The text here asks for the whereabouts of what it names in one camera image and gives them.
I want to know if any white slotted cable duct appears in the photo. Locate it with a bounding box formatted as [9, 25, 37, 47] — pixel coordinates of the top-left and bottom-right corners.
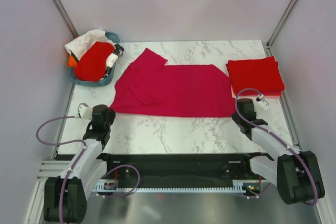
[92, 180, 260, 194]

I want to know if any right aluminium frame post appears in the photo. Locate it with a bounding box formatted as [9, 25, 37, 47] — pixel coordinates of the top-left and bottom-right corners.
[265, 0, 299, 48]

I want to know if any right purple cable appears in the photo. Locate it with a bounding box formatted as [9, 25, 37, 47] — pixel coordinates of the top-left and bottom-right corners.
[235, 88, 321, 206]

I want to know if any white t shirt in basket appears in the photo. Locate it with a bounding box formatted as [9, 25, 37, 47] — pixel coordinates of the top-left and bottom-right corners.
[65, 29, 108, 60]

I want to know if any red t shirt in basket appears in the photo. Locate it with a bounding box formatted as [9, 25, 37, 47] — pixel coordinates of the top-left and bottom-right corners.
[74, 42, 115, 82]

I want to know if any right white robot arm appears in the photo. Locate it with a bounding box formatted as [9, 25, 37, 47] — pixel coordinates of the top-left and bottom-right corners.
[232, 98, 325, 206]

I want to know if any folded red t shirt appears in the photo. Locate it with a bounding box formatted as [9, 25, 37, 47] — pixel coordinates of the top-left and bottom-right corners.
[226, 56, 285, 95]

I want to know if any magenta t shirt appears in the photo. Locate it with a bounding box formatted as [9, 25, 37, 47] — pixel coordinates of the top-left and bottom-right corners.
[110, 48, 235, 118]

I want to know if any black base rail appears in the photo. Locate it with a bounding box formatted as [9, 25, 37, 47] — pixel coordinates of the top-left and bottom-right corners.
[100, 153, 258, 188]

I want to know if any teal laundry basket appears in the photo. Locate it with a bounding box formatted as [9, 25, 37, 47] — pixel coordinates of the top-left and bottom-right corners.
[67, 32, 120, 87]

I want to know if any aluminium frame post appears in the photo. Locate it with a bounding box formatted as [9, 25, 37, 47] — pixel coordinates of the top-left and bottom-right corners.
[265, 0, 299, 48]
[52, 0, 78, 38]

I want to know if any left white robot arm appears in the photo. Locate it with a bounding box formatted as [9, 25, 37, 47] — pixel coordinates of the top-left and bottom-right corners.
[43, 103, 116, 223]

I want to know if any black white garment in basket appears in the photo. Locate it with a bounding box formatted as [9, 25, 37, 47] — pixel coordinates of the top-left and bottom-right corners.
[103, 44, 124, 78]

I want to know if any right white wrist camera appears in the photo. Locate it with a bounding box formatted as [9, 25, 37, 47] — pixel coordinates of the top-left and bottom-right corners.
[256, 94, 269, 111]

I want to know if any folded orange t shirt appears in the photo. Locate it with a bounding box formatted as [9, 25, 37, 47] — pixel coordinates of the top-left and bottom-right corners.
[241, 90, 282, 97]

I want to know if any left aluminium frame post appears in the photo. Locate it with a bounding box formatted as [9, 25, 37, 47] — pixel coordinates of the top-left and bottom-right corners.
[52, 0, 78, 38]

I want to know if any orange garment in basket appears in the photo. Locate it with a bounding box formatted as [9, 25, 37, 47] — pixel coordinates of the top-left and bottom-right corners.
[67, 55, 78, 68]

